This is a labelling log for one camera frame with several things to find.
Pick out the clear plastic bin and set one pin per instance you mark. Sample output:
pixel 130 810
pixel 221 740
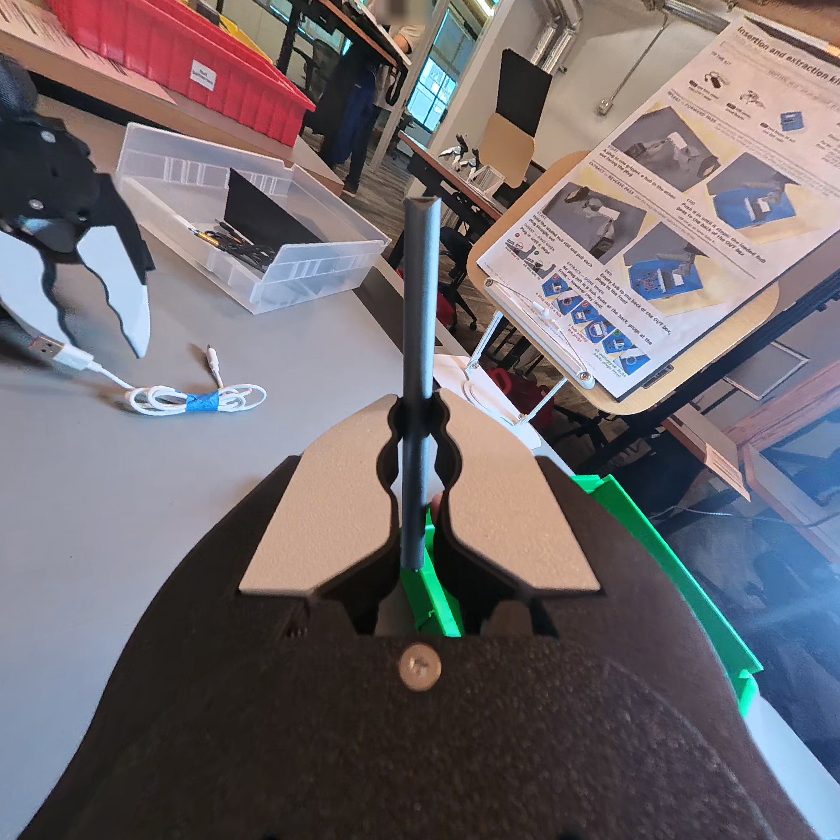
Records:
pixel 262 229

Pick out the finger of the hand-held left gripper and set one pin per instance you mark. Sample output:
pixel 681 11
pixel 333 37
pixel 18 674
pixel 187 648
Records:
pixel 121 282
pixel 26 289

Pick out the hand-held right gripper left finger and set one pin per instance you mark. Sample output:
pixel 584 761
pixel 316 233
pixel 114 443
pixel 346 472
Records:
pixel 328 518

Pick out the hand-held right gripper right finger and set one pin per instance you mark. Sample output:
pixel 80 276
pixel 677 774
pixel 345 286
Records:
pixel 512 518

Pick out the wooden office desk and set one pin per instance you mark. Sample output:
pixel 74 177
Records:
pixel 453 177

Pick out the red tote bag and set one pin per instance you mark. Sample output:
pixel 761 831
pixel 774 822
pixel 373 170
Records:
pixel 518 387

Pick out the wooden chair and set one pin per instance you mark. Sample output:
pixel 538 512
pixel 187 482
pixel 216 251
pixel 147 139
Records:
pixel 508 131

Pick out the yellow plastic bin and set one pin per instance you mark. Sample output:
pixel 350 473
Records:
pixel 246 33

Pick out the green plastic bin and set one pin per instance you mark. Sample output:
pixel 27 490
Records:
pixel 656 558

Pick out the slim grey USB hub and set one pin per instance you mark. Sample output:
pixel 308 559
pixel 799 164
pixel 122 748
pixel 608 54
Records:
pixel 418 367

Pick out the red plastic bin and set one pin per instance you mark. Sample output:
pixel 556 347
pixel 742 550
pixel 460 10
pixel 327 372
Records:
pixel 177 59

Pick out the white base sign stand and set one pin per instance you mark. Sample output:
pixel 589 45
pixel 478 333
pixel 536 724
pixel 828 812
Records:
pixel 656 229

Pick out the black divider panel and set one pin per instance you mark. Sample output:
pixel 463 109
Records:
pixel 262 216

